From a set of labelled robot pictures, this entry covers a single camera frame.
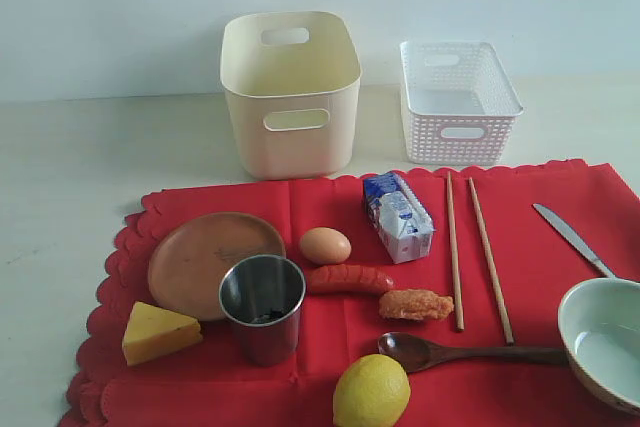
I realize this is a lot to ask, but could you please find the brown egg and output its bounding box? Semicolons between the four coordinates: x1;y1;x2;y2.
299;227;352;265

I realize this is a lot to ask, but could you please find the red sausage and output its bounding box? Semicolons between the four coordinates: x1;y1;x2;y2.
307;264;394;295

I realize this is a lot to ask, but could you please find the blue white milk carton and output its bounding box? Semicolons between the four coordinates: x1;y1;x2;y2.
363;172;435;264

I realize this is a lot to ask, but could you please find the fried chicken nugget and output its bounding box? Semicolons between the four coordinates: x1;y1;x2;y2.
379;289;454;321

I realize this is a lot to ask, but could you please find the yellow lemon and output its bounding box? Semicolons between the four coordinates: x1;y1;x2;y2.
333;354;411;426

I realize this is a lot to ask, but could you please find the yellow cheese wedge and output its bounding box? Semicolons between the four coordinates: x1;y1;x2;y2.
121;301;203;366

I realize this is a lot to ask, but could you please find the wooden chopstick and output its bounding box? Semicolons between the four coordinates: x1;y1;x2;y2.
446;172;465;332
468;178;515;345

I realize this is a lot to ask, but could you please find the cream plastic storage bin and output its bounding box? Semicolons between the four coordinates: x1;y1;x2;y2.
220;11;361;180

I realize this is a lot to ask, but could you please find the stainless steel cup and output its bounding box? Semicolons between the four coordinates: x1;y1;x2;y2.
218;254;307;366

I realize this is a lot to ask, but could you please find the red scalloped cloth mat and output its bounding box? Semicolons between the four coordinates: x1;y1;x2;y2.
62;160;639;426

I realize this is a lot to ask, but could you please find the brown wooden plate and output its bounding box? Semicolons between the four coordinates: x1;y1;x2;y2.
147;212;286;321

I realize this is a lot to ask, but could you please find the white perforated plastic basket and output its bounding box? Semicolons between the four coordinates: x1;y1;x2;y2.
399;41;523;166

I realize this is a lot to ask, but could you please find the dark wooden spoon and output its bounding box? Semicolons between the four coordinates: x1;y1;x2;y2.
377;332;568;373

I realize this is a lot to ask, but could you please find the steel table knife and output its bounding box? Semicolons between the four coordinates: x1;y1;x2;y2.
532;203;616;278

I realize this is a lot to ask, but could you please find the pale green ceramic bowl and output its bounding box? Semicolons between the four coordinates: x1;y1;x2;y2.
557;278;639;416

